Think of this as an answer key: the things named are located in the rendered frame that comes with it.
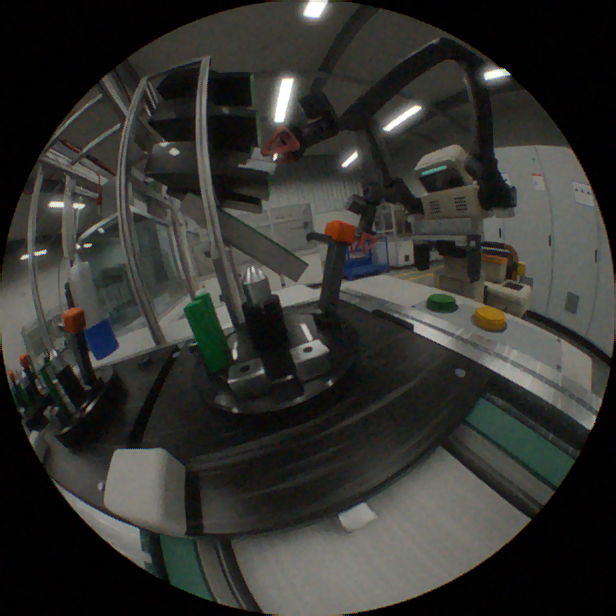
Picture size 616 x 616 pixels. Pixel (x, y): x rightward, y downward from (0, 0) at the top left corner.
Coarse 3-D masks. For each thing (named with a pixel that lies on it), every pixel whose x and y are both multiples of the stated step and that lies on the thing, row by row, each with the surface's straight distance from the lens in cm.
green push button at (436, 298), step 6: (432, 294) 27; (438, 294) 28; (444, 294) 28; (432, 300) 25; (438, 300) 25; (444, 300) 26; (450, 300) 26; (432, 306) 25; (438, 306) 25; (444, 306) 25; (450, 306) 25
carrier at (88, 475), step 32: (160, 352) 29; (64, 384) 28; (96, 384) 24; (128, 384) 26; (160, 384) 23; (64, 416) 25; (96, 416) 23; (128, 416) 20; (64, 448) 28; (96, 448) 21; (128, 448) 17; (64, 480) 24; (96, 480) 19
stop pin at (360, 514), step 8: (360, 504) 9; (368, 504) 9; (344, 512) 9; (352, 512) 9; (360, 512) 9; (368, 512) 9; (344, 520) 9; (352, 520) 9; (360, 520) 9; (368, 520) 9; (344, 528) 9; (352, 528) 9
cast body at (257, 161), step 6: (258, 150) 44; (252, 156) 44; (258, 156) 44; (270, 156) 44; (252, 162) 43; (258, 162) 43; (264, 162) 43; (270, 162) 43; (252, 168) 42; (258, 168) 42; (264, 168) 42; (270, 168) 42; (270, 174) 42; (270, 180) 44
